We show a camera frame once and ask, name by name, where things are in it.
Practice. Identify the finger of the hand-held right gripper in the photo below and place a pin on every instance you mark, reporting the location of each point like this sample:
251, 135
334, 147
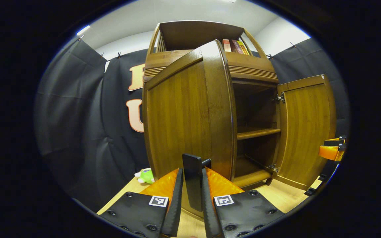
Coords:
334, 142
330, 153

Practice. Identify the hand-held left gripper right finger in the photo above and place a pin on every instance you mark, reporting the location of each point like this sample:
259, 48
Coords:
207, 211

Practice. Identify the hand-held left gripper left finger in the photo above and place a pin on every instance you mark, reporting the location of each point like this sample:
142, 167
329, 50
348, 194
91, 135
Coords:
176, 208

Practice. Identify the wooden cabinet door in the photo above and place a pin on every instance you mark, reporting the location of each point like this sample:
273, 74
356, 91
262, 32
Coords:
306, 125
184, 115

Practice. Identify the wooden double-door shoe cabinet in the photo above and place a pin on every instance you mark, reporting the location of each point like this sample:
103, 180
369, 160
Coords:
253, 71

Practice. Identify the metal door hinge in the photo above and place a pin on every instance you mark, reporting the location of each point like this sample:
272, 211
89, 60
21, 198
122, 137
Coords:
274, 168
280, 98

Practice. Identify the green plush toy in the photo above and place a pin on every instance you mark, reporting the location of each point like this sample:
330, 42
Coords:
146, 176

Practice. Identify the wooden inner shelf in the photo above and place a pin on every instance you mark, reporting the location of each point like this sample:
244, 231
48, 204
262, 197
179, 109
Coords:
256, 133

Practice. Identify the black backdrop cloth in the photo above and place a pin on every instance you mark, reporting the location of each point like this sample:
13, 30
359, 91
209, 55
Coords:
78, 115

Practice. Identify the dark brown book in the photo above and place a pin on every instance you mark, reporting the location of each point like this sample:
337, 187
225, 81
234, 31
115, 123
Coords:
236, 47

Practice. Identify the small ceiling light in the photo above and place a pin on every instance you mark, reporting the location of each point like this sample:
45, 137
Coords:
83, 30

